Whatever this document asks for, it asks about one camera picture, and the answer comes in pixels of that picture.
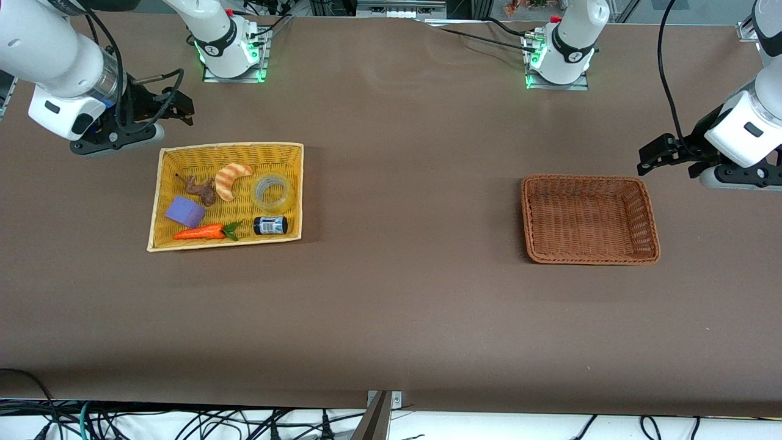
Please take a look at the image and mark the clear yellowish tape roll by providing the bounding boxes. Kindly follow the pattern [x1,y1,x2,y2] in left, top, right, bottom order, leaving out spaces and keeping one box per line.
[253,172,295,215]

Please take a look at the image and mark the striped toy croissant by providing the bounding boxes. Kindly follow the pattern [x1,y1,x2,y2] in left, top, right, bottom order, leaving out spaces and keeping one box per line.
[214,163,254,202]

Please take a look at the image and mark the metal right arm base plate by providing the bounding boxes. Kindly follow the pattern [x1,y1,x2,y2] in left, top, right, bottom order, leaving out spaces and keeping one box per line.
[202,26,271,84]

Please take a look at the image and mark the brown toy animal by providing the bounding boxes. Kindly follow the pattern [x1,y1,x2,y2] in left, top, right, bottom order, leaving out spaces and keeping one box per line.
[175,174,217,207]

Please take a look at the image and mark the aluminium frame profile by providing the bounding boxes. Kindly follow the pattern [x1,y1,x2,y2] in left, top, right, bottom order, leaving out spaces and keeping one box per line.
[356,0,448,18]

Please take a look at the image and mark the yellow woven basket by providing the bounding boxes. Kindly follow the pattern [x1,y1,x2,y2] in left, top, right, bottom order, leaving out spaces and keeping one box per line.
[147,142,305,252]

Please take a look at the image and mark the orange toy carrot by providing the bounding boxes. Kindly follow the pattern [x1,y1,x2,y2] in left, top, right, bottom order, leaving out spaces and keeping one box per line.
[173,221,243,242]

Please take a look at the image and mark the black base plug cables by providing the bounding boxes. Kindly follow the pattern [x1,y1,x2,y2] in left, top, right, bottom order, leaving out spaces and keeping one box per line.
[229,5,295,46]

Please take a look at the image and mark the purple foam cube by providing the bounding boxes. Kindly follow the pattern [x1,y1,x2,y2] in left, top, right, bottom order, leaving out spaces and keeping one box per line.
[165,196,206,229]

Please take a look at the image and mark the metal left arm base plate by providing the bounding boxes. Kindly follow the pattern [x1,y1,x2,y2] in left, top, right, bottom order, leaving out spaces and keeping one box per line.
[523,31,591,92]

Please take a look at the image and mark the brown woven basket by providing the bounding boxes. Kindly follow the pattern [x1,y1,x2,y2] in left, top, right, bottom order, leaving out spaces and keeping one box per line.
[521,175,662,266]

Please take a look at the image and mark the long black table cable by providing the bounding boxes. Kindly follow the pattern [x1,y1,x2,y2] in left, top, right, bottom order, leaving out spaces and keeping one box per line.
[425,17,538,51]

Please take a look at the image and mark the black looping floor cable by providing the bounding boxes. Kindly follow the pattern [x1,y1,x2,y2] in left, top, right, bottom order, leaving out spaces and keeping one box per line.
[0,368,65,440]

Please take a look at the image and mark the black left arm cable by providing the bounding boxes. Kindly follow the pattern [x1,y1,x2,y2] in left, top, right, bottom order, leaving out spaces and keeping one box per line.
[657,0,703,160]

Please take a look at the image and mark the brown table leg strut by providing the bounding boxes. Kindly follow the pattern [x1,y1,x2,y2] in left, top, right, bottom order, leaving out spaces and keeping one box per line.
[351,391,393,440]

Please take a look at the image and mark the black jar blue label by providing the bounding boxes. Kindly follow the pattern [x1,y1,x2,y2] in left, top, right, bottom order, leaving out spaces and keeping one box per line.
[253,216,288,236]

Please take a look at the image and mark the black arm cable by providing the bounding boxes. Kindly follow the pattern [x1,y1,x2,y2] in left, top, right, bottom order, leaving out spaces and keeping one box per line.
[657,0,703,160]
[82,0,185,134]

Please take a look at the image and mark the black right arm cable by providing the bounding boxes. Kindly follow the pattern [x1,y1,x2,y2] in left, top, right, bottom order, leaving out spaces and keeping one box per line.
[82,0,185,134]

